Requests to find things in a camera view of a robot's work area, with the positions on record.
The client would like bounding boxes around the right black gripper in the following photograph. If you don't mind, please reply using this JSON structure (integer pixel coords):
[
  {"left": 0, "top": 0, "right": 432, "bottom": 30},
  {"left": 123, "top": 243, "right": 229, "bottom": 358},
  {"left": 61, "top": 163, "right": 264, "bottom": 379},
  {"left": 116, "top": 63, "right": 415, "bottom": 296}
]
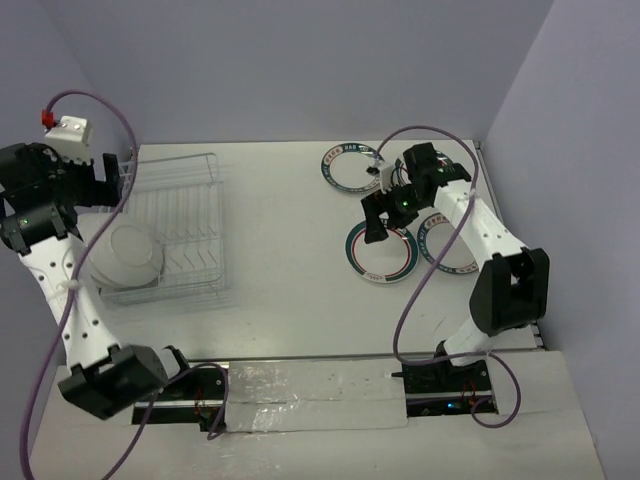
[{"left": 362, "top": 180, "right": 430, "bottom": 244}]

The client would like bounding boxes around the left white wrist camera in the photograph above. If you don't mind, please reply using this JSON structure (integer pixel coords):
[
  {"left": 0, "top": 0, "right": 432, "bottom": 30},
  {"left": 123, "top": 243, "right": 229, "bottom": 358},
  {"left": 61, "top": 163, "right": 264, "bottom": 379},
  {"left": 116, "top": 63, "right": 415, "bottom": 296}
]
[{"left": 44, "top": 116, "right": 93, "bottom": 165}]

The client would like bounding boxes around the white wire dish rack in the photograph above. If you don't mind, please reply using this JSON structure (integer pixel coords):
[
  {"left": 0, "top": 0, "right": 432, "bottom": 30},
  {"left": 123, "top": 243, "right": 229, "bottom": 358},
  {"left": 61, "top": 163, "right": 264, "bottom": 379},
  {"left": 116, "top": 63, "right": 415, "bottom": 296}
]
[{"left": 100, "top": 152, "right": 225, "bottom": 305}]

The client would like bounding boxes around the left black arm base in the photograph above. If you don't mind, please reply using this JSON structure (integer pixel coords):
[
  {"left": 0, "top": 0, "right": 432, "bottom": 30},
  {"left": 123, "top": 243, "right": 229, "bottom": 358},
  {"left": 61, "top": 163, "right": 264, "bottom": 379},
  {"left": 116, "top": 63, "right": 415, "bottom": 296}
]
[{"left": 147, "top": 365, "right": 227, "bottom": 434}]

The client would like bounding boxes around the green red ring plate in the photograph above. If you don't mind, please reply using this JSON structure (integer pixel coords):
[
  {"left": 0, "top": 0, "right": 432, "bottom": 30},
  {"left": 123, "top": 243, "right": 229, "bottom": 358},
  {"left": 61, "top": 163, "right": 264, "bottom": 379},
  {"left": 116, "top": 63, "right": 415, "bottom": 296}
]
[
  {"left": 392, "top": 150, "right": 453, "bottom": 186},
  {"left": 344, "top": 222, "right": 419, "bottom": 284}
]

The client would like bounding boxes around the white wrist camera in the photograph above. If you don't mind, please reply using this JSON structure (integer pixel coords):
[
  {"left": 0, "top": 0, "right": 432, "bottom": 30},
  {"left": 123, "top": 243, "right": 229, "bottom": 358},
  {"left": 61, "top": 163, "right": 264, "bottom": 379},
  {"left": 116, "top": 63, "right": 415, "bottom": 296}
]
[
  {"left": 44, "top": 116, "right": 93, "bottom": 165},
  {"left": 366, "top": 163, "right": 396, "bottom": 193}
]

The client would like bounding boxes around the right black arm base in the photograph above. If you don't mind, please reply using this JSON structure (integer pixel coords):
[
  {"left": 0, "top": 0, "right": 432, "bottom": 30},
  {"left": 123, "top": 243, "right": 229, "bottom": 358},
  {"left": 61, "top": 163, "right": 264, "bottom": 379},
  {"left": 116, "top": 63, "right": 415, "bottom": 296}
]
[{"left": 391, "top": 360, "right": 497, "bottom": 417}]

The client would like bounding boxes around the silver tape sheet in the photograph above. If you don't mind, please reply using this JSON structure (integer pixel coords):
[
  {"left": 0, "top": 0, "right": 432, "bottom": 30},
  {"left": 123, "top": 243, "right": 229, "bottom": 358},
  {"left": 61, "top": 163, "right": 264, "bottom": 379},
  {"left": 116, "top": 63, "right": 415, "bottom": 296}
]
[{"left": 225, "top": 359, "right": 408, "bottom": 433}]

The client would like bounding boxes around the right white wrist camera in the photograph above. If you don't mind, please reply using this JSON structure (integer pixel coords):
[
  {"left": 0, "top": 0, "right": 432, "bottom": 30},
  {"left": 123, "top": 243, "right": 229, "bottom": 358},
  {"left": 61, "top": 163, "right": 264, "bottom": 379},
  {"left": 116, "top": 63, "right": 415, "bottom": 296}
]
[{"left": 366, "top": 163, "right": 396, "bottom": 193}]

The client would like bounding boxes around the green red ring plate back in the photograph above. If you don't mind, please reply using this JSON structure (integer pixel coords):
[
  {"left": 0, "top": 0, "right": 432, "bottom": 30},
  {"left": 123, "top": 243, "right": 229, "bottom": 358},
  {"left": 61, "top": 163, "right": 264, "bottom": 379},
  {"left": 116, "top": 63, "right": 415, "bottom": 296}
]
[{"left": 392, "top": 150, "right": 453, "bottom": 186}]

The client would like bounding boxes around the red characters plate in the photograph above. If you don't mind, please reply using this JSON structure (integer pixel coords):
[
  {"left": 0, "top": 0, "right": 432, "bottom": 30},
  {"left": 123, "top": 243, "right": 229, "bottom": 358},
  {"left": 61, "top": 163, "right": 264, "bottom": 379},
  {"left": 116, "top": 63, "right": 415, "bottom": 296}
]
[{"left": 91, "top": 240, "right": 163, "bottom": 287}]

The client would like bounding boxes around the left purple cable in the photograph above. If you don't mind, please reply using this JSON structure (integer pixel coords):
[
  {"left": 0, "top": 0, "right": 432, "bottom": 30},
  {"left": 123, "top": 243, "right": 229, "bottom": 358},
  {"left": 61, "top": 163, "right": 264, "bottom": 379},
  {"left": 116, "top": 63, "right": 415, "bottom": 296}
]
[{"left": 19, "top": 89, "right": 231, "bottom": 480}]

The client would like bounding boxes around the purple cable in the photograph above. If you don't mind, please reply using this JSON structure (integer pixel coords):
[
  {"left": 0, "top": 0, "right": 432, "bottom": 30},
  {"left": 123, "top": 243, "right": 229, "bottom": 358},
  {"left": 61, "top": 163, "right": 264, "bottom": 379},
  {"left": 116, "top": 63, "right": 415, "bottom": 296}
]
[
  {"left": 374, "top": 124, "right": 524, "bottom": 429},
  {"left": 19, "top": 89, "right": 231, "bottom": 480}
]

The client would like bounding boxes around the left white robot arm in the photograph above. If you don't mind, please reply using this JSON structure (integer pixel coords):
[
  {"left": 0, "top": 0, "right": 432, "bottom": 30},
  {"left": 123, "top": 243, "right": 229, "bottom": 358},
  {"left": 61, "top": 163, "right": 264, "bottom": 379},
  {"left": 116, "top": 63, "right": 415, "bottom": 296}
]
[{"left": 1, "top": 143, "right": 196, "bottom": 420}]

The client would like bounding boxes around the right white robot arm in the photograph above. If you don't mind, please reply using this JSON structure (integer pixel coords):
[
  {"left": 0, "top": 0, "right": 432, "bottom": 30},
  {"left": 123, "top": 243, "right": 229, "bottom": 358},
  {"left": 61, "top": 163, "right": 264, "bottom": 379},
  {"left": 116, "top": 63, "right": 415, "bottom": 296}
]
[{"left": 361, "top": 143, "right": 550, "bottom": 391}]

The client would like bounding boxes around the orange sunburst plate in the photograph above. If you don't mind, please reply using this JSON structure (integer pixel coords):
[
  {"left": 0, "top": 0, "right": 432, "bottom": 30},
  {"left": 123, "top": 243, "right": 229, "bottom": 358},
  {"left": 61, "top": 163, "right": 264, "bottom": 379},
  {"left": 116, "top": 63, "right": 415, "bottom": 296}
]
[{"left": 99, "top": 224, "right": 163, "bottom": 287}]

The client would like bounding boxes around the green rim lettered plate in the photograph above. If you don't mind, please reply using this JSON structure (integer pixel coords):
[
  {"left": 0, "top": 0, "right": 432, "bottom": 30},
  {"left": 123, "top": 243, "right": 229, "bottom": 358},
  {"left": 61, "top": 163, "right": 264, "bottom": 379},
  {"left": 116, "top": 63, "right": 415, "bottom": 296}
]
[{"left": 320, "top": 142, "right": 387, "bottom": 194}]

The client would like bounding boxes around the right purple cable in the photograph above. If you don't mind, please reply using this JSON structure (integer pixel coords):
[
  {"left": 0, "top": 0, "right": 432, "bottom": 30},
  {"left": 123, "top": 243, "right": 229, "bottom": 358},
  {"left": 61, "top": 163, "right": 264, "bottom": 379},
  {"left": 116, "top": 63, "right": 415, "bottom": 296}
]
[{"left": 374, "top": 124, "right": 524, "bottom": 429}]

